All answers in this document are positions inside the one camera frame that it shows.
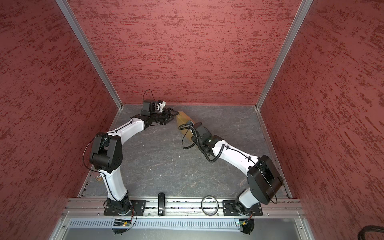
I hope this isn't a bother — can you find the aluminium front rail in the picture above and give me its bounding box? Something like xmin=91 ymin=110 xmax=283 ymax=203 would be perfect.
xmin=62 ymin=197 xmax=307 ymax=219

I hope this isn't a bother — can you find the black cable ring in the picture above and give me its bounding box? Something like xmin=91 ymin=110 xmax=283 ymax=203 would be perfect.
xmin=200 ymin=195 xmax=220 ymax=217

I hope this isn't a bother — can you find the aluminium corner post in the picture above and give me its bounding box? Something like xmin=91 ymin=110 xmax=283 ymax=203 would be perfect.
xmin=56 ymin=0 xmax=124 ymax=111
xmin=256 ymin=0 xmax=313 ymax=112

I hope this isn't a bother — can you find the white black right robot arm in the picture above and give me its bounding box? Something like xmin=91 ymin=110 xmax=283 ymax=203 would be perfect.
xmin=179 ymin=122 xmax=284 ymax=216

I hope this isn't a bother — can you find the black handheld device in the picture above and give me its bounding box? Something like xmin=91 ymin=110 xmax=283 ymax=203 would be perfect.
xmin=158 ymin=193 xmax=165 ymax=217

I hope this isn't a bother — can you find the small glass jar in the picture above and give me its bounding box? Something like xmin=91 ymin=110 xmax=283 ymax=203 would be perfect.
xmin=93 ymin=173 xmax=103 ymax=182

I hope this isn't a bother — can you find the left rear aluminium corner post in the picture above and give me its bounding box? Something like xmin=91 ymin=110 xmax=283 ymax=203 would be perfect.
xmin=56 ymin=0 xmax=124 ymax=111

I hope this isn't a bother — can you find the black cable bottom right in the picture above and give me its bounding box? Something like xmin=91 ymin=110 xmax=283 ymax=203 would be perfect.
xmin=357 ymin=224 xmax=384 ymax=240

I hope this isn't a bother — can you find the right rear aluminium corner post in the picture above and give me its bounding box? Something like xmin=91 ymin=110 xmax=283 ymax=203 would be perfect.
xmin=256 ymin=0 xmax=313 ymax=112

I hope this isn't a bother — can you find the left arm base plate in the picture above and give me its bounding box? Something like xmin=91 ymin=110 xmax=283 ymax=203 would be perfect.
xmin=104 ymin=199 xmax=147 ymax=217

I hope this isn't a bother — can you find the white slotted cable duct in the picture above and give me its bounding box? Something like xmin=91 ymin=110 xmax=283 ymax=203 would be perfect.
xmin=68 ymin=218 xmax=240 ymax=231

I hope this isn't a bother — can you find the brown cardboard box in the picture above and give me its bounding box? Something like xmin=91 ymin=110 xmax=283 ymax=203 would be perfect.
xmin=176 ymin=111 xmax=195 ymax=144

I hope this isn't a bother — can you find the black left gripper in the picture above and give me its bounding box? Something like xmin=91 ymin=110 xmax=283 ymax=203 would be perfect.
xmin=150 ymin=107 xmax=179 ymax=124

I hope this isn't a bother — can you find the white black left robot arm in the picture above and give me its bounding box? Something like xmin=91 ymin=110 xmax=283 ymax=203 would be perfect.
xmin=90 ymin=100 xmax=179 ymax=216

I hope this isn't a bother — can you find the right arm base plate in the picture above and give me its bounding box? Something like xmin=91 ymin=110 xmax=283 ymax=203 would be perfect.
xmin=222 ymin=200 xmax=263 ymax=217

